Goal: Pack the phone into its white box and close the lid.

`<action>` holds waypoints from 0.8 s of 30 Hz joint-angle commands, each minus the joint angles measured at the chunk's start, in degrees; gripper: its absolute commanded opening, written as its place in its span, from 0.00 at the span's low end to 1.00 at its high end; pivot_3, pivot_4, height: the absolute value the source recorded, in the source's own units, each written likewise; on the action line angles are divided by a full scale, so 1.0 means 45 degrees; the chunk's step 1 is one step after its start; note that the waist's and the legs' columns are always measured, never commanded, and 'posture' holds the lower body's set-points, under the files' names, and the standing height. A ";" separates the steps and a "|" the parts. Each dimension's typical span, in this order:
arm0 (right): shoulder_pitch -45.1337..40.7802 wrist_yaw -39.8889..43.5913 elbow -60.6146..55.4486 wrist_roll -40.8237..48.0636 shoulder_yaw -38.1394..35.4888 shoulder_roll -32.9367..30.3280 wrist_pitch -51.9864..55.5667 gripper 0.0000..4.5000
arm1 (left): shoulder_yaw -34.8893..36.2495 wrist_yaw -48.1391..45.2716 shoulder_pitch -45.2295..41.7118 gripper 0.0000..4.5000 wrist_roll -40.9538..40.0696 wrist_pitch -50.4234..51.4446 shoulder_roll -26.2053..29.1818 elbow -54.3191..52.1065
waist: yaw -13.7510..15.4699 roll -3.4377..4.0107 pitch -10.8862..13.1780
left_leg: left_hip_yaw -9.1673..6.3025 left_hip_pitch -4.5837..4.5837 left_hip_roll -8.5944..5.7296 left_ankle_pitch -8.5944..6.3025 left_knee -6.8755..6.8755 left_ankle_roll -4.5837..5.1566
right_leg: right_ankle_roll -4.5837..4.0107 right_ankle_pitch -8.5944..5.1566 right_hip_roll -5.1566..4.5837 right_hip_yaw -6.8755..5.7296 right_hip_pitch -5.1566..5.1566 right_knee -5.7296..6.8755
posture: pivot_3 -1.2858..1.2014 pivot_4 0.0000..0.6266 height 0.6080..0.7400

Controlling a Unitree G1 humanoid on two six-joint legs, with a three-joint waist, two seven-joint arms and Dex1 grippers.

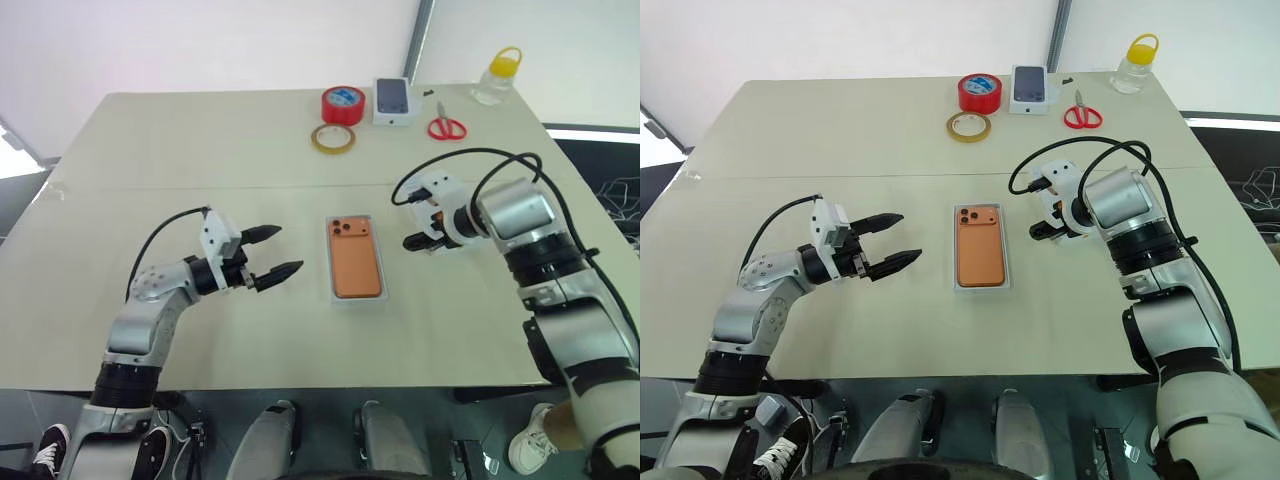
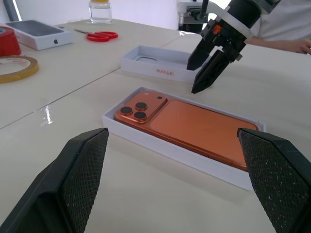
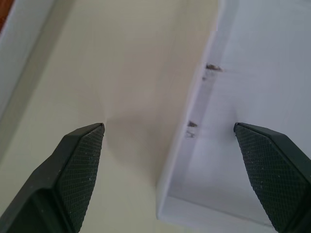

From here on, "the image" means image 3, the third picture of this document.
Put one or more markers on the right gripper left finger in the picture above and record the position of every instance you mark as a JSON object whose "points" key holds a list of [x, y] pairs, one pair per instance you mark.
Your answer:
{"points": [[60, 182]]}

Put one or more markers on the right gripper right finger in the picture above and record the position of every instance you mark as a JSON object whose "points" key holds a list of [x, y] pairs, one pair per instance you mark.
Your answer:
{"points": [[279, 174]]}

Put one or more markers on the white box base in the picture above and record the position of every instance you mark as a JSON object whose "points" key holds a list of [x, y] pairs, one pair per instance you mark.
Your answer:
{"points": [[243, 72]]}

